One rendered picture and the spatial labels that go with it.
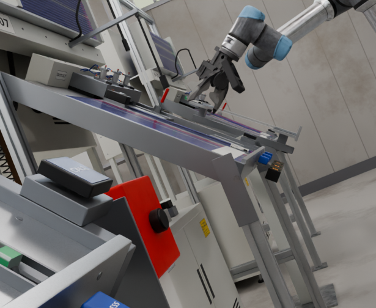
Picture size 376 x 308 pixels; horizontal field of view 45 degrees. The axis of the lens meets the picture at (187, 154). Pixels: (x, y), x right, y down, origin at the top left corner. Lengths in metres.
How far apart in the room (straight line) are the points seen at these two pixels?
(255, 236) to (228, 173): 0.16
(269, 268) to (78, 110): 0.62
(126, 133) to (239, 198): 0.33
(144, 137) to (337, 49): 4.39
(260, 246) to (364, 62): 4.48
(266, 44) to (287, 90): 3.76
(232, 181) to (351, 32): 4.52
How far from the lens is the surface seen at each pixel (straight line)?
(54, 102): 1.26
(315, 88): 5.28
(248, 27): 1.47
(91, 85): 1.57
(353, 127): 5.33
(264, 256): 1.11
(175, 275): 1.33
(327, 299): 2.16
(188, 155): 1.12
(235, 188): 1.06
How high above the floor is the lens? 0.76
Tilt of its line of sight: 2 degrees up
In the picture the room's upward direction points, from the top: 22 degrees counter-clockwise
